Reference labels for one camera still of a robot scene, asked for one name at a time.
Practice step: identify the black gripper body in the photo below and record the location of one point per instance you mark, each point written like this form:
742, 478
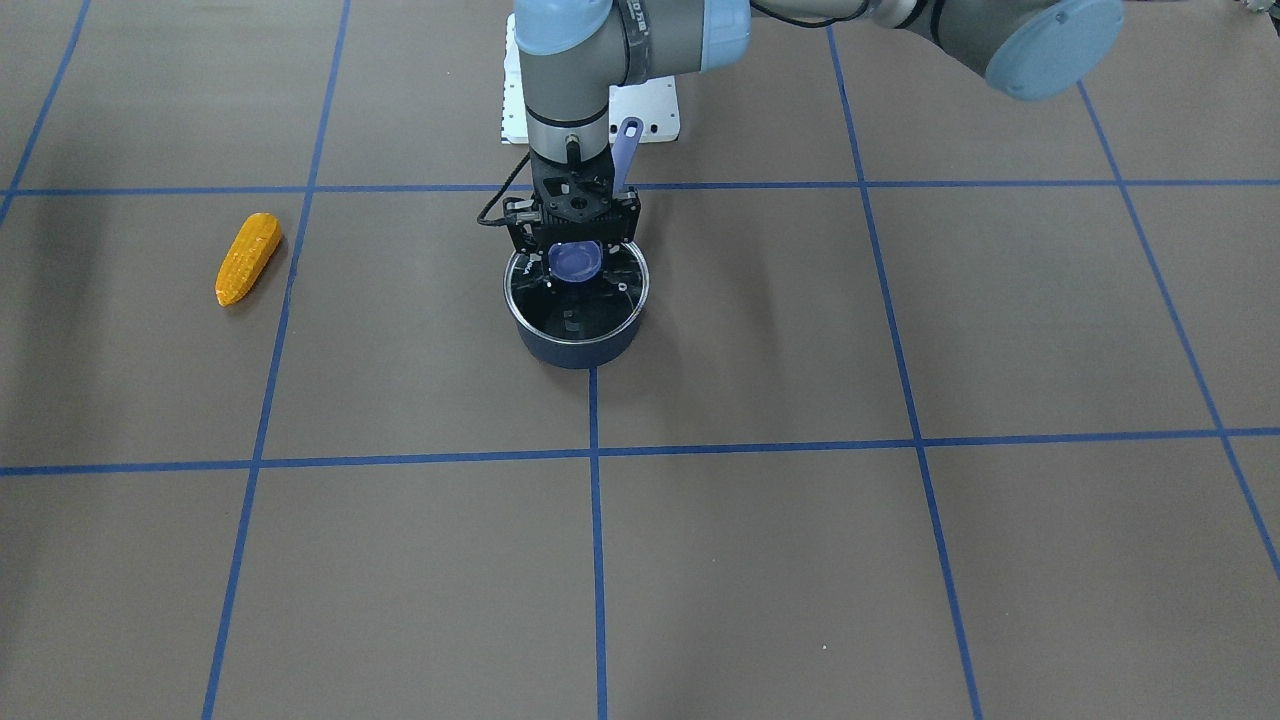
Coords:
524, 237

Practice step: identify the glass lid blue knob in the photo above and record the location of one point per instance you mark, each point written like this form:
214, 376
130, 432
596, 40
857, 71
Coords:
577, 293

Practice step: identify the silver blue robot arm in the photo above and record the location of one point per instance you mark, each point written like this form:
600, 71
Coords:
572, 53

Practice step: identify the dark blue pot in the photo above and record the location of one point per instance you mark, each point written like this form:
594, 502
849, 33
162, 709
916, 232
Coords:
593, 354

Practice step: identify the yellow toy corn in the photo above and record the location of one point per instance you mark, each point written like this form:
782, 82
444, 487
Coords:
250, 251

